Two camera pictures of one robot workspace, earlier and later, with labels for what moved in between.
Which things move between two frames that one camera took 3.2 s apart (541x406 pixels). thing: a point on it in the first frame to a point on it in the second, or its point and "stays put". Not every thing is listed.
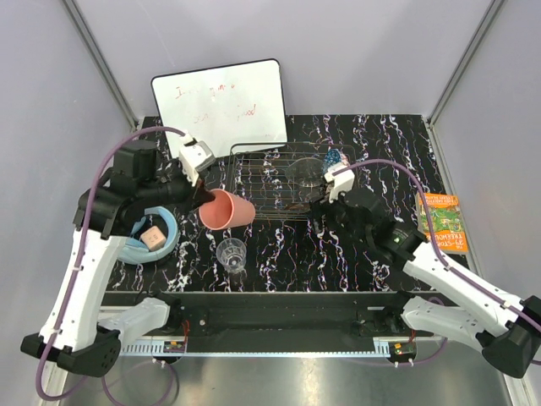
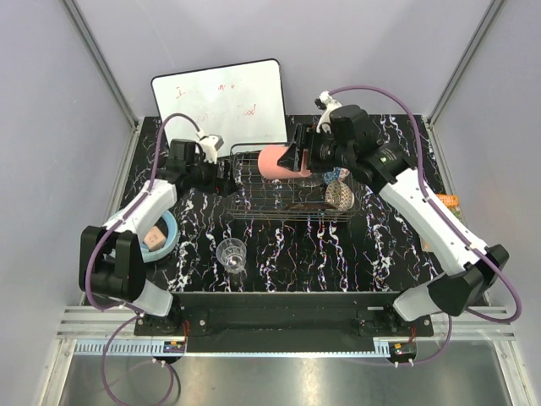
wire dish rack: x=280 y=180 stays put
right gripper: x=325 y=205 to x=305 y=135
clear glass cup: x=232 y=254 stays put
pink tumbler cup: x=226 y=211 to x=270 y=167
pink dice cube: x=153 y=238 stays put
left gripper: x=195 y=195 to x=223 y=186
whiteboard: x=223 y=106 stays put
